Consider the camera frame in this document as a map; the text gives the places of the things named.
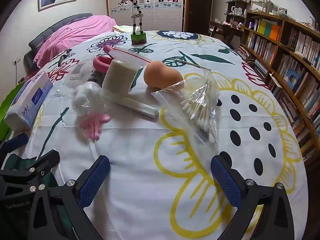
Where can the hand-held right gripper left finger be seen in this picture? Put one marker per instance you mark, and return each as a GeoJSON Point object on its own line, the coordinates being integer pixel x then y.
{"type": "Point", "coordinates": [95, 180]}

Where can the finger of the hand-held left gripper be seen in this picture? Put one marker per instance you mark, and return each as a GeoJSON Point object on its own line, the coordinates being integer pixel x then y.
{"type": "Point", "coordinates": [15, 142]}
{"type": "Point", "coordinates": [37, 165]}

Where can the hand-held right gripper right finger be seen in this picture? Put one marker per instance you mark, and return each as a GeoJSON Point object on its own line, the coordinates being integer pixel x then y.
{"type": "Point", "coordinates": [226, 180]}

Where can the tissue pack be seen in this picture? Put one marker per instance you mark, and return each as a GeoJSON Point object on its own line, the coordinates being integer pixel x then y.
{"type": "Point", "coordinates": [27, 100]}

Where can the bag of cotton swabs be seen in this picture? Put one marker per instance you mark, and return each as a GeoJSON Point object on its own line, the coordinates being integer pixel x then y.
{"type": "Point", "coordinates": [197, 105]}

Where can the bag of cotton balls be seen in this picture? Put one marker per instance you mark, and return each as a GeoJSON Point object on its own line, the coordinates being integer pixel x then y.
{"type": "Point", "coordinates": [86, 100]}

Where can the clear printed plastic bag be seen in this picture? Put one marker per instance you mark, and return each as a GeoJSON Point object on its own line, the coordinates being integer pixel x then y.
{"type": "Point", "coordinates": [77, 72]}

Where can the bag of cotton pads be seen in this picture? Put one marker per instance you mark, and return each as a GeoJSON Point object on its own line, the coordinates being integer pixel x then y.
{"type": "Point", "coordinates": [120, 80]}

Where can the orange makeup sponge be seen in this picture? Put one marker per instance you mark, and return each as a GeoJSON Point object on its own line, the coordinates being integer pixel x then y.
{"type": "Point", "coordinates": [162, 76]}

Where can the floral printed tablecloth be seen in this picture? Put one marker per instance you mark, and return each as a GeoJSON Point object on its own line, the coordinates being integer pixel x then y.
{"type": "Point", "coordinates": [140, 155]}

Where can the pink plastic clip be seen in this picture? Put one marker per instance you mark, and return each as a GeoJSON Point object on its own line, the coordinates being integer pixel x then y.
{"type": "Point", "coordinates": [93, 126]}

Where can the grey upholstered bed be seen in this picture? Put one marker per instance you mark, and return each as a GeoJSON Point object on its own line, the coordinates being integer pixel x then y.
{"type": "Point", "coordinates": [42, 33]}

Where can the pink blanket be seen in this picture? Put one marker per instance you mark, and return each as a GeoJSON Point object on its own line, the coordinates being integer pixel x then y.
{"type": "Point", "coordinates": [70, 37]}

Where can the single cotton swab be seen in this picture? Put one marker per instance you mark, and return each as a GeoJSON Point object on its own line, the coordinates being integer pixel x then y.
{"type": "Point", "coordinates": [195, 65]}

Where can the wooden bookshelf with books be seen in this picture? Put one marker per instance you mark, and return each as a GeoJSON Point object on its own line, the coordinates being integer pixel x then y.
{"type": "Point", "coordinates": [270, 47]}

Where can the zebra toy on green base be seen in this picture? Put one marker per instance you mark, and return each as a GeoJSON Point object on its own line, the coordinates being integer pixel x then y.
{"type": "Point", "coordinates": [138, 37]}

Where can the wooden desk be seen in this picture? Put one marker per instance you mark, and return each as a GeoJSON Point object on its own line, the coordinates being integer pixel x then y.
{"type": "Point", "coordinates": [222, 28]}

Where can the folded yellow towels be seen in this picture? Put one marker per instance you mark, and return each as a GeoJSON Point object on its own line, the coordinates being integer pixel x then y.
{"type": "Point", "coordinates": [122, 28]}

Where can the dark wooden door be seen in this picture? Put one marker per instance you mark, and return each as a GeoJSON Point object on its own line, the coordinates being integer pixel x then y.
{"type": "Point", "coordinates": [197, 10]}

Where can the small wooden shelf unit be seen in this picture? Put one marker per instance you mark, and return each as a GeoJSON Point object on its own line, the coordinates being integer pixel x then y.
{"type": "Point", "coordinates": [236, 7]}

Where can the white storage box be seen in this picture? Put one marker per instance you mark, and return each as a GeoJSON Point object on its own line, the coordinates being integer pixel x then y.
{"type": "Point", "coordinates": [258, 1]}

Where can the wall socket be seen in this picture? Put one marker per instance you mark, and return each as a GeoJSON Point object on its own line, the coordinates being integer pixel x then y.
{"type": "Point", "coordinates": [16, 60]}

